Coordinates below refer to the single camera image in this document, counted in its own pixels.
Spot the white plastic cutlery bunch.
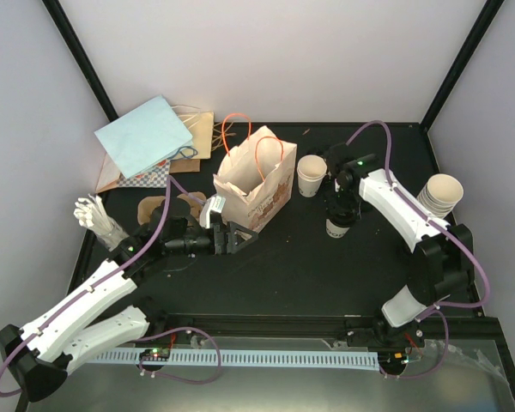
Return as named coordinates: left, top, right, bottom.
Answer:
left=73, top=195, right=128, bottom=251

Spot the stack of white cups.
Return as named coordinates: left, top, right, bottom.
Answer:
left=416, top=173, right=464, bottom=219

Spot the black plastic cup lid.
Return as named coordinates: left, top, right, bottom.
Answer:
left=326, top=198, right=361, bottom=227

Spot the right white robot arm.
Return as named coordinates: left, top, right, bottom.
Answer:
left=324, top=143, right=475, bottom=346

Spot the light blue cable chain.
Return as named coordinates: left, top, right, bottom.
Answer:
left=94, top=347, right=382, bottom=373

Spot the checkered paper bag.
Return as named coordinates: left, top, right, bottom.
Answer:
left=117, top=161, right=171, bottom=189

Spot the light blue paper bag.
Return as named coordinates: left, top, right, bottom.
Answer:
left=94, top=95, right=192, bottom=178

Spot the cream bear paper bag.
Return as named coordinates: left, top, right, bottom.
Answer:
left=213, top=113, right=297, bottom=233

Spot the white paper coffee cup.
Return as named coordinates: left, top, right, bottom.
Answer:
left=326, top=215, right=354, bottom=239

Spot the brown kraft paper bag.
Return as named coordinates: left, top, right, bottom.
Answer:
left=95, top=112, right=214, bottom=193

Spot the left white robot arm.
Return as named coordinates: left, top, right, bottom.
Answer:
left=0, top=196, right=258, bottom=403

